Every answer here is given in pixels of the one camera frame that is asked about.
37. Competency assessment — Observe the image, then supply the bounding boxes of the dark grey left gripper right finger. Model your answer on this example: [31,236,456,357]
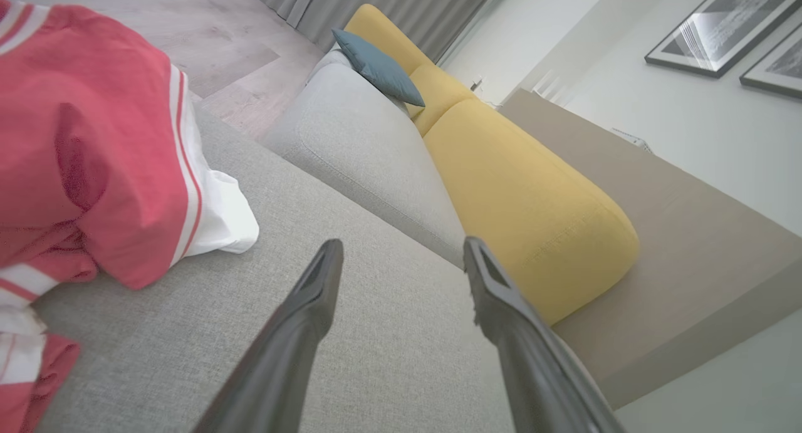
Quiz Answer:
[462,236,627,433]

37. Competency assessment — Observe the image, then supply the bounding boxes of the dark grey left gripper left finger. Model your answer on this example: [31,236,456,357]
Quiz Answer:
[191,239,345,433]

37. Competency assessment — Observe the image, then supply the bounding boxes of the red Bulls 23 jersey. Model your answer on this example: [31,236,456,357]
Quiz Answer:
[0,0,259,291]

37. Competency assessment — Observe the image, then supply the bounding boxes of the grey fabric sofa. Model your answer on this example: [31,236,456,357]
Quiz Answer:
[31,104,602,433]

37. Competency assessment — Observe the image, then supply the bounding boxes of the large yellow backrest cushion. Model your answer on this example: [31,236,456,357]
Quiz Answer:
[423,98,640,326]

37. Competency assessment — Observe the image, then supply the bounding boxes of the grey sofa seat cushion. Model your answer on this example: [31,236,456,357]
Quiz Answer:
[263,50,467,268]

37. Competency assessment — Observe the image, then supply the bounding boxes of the red shorts with white trim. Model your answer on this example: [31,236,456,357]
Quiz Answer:
[0,264,81,433]

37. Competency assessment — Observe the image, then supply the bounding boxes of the blue throw pillow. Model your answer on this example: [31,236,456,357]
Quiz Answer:
[331,29,425,108]

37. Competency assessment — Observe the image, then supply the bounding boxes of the grey curtain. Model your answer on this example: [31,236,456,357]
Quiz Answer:
[238,0,496,61]

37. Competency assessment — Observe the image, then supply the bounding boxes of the large black framed picture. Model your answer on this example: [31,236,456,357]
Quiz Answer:
[644,0,802,78]

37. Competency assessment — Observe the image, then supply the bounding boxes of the small black framed picture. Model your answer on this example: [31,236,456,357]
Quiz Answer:
[739,23,802,100]

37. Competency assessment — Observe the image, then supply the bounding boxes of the white wall device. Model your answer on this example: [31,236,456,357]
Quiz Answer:
[611,127,654,155]

